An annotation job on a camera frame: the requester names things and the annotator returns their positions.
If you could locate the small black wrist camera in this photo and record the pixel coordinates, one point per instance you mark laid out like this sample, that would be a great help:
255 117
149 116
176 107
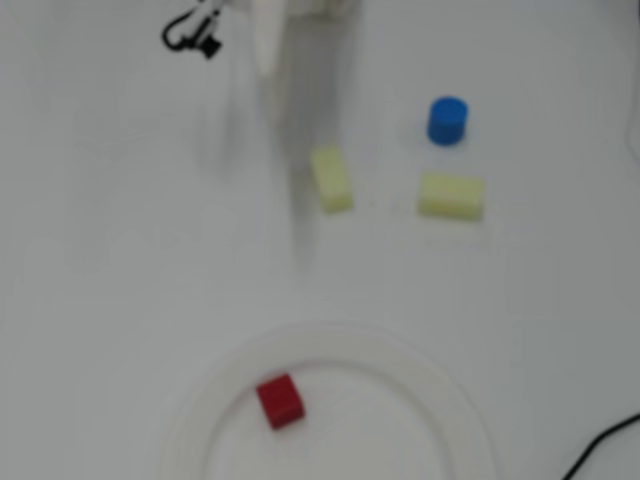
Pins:
210 47

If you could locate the pale yellow foam block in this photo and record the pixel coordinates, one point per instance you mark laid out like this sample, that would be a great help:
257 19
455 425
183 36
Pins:
450 197
331 180

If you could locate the blue ribbed cylinder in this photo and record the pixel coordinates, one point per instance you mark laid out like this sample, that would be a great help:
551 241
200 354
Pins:
447 120

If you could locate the red studded block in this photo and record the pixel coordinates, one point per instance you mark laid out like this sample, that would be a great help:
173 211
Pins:
280 402

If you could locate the white round plate bin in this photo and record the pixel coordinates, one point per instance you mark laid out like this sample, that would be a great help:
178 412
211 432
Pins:
450 395

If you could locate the white gripper with motor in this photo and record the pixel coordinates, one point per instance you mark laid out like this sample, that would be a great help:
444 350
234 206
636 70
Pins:
265 35

